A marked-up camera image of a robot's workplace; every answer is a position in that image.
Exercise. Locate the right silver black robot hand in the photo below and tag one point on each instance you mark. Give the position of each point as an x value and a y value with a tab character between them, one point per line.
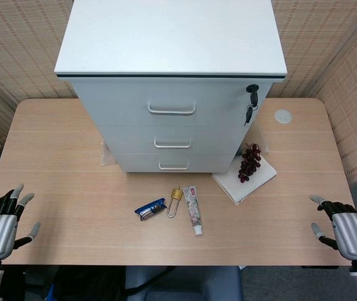
354	233

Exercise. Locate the grey metal drawer with lock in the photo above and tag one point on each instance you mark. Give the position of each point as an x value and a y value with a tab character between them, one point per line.
119	100

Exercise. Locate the white three-drawer cabinet body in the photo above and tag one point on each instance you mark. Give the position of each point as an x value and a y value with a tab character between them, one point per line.
170	37

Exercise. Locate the black bag under table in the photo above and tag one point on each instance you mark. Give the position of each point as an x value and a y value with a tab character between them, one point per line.
81	283

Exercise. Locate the dark red grape bunch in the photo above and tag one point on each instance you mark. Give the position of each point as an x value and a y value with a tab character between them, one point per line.
249	164

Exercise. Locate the blue cookie pack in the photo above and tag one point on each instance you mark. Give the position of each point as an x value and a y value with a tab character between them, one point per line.
148	210

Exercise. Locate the black hanging key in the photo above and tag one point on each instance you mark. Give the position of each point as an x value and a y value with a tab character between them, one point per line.
249	115

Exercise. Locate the white floral toothpaste tube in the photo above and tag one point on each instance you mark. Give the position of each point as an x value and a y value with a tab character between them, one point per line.
192	207

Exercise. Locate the black key in lock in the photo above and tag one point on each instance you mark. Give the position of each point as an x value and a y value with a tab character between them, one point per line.
253	94

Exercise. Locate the blue chair seat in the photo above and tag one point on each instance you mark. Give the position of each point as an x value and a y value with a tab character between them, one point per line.
184	282

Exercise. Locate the brass long-shackle padlock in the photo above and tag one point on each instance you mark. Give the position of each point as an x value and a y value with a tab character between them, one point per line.
175	194

